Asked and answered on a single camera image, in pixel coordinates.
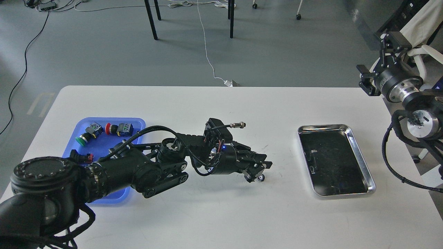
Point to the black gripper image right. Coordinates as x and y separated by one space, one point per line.
397 80

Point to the black table leg right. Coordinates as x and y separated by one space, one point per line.
231 10

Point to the black table leg left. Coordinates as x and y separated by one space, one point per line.
150 16

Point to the black table leg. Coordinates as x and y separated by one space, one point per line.
231 10
150 16

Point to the blue plastic tray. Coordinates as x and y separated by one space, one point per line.
100 148

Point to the red push button switch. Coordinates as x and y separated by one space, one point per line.
121 130

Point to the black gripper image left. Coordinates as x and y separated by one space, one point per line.
216 153

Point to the white chair with beige cloth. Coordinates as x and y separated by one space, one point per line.
418 32

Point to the small black gear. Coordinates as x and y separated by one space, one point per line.
261 178

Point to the black push button switch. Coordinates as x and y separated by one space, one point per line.
79 158

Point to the silver metal tray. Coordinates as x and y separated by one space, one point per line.
334 161

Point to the green push button switch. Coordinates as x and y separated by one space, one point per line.
91 132

